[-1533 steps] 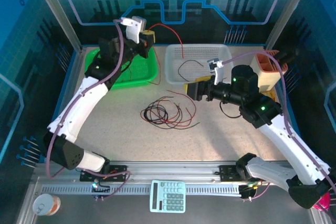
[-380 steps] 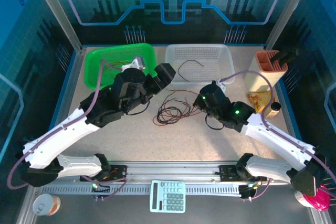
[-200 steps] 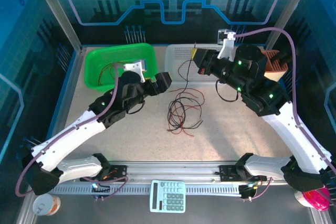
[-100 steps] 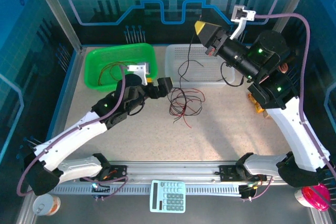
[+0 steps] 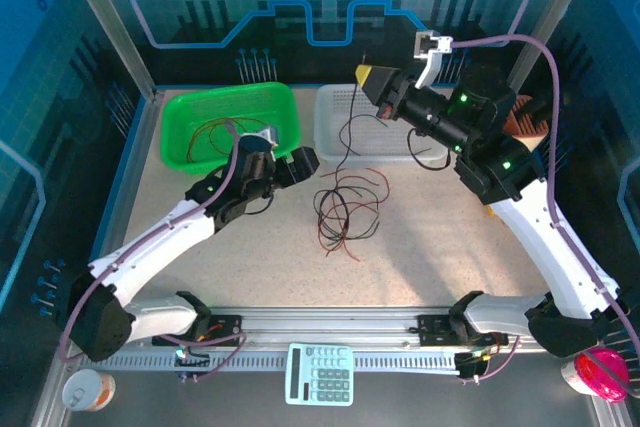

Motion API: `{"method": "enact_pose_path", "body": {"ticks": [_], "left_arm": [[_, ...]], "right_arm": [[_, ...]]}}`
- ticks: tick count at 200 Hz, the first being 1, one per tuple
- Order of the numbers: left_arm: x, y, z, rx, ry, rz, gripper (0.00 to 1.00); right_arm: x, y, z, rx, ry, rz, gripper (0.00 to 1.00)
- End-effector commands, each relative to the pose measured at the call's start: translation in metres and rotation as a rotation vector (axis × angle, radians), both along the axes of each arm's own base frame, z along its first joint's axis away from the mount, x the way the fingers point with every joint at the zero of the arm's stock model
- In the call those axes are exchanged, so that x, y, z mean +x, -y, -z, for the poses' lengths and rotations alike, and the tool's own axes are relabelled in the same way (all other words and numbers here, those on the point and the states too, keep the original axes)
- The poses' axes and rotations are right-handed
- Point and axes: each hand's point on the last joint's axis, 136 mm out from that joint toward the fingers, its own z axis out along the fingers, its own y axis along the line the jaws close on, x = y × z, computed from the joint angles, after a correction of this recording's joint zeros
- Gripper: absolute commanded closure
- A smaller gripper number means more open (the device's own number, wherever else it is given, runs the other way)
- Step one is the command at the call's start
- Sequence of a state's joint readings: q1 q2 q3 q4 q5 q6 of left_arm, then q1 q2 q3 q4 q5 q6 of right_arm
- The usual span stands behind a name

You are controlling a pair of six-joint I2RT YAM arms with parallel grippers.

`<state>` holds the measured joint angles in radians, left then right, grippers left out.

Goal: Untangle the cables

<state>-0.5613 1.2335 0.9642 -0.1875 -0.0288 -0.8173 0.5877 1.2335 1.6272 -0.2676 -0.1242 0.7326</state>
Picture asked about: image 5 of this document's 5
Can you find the aluminium table side rail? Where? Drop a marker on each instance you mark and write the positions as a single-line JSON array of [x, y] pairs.
[[131, 147]]

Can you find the light blue calculator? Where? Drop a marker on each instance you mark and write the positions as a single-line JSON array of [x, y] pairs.
[[320, 377]]

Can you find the pink translucent ball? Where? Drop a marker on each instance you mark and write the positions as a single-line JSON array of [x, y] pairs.
[[602, 374]]

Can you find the yellow orange snack bag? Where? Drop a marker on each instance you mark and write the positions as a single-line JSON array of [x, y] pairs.
[[492, 213]]

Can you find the green plastic basket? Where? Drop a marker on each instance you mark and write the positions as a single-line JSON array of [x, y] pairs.
[[225, 104]]

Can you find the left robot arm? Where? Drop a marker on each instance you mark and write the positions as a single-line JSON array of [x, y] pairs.
[[165, 237]]

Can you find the white plastic basket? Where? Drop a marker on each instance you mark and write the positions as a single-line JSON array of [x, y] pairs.
[[330, 147]]

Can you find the brown ribbed object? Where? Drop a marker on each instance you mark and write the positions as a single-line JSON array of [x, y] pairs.
[[525, 117]]

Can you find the aluminium mounting rail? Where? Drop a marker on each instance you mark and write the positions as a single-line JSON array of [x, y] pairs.
[[325, 319]]

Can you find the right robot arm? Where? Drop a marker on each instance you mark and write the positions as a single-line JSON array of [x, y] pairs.
[[545, 247]]

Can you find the small controller board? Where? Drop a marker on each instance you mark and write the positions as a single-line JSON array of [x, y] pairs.
[[477, 359], [192, 359]]

